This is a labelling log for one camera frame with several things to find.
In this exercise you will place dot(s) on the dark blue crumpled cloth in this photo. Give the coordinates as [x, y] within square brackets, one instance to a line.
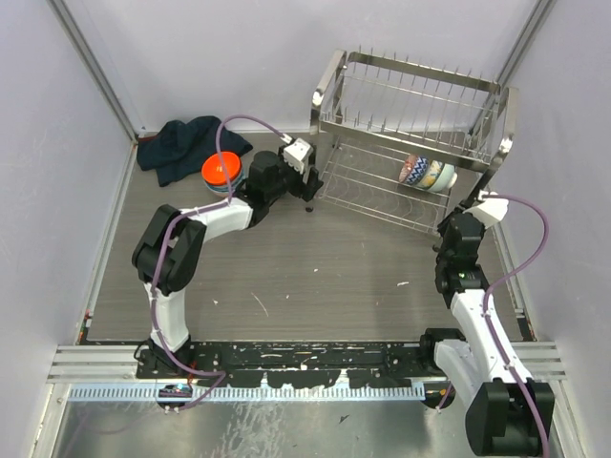
[179, 149]

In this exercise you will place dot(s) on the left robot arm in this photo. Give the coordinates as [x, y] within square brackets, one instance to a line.
[167, 255]

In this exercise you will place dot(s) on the yellow orange back bowl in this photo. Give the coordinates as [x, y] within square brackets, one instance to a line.
[432, 175]

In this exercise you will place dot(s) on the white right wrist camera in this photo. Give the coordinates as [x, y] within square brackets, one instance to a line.
[489, 208]

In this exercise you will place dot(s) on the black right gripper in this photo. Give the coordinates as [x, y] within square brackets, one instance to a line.
[442, 227]

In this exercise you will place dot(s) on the blue zigzag back bowl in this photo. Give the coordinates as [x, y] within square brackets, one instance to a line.
[413, 170]

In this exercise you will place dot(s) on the aluminium frame rail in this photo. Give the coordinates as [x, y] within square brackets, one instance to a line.
[106, 363]

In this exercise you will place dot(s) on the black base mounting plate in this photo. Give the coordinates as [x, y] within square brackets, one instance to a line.
[298, 365]

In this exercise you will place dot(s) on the plain orange bowl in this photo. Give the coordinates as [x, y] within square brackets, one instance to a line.
[219, 167]

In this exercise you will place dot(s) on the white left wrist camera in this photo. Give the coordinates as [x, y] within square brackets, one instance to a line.
[297, 155]

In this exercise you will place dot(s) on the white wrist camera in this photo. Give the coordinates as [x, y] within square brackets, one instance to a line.
[297, 155]
[489, 208]

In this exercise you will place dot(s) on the blue white floral bowl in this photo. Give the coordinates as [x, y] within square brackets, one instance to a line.
[238, 181]

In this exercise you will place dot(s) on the green grid back bowl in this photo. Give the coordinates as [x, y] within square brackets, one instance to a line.
[446, 179]

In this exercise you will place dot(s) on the slotted cable duct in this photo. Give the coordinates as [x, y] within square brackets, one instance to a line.
[174, 393]

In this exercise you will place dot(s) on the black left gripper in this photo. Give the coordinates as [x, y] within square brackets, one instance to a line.
[313, 185]

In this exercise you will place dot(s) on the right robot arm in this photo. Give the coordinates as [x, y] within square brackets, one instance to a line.
[508, 412]

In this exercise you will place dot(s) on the stainless steel dish rack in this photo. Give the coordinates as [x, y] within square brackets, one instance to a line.
[369, 112]

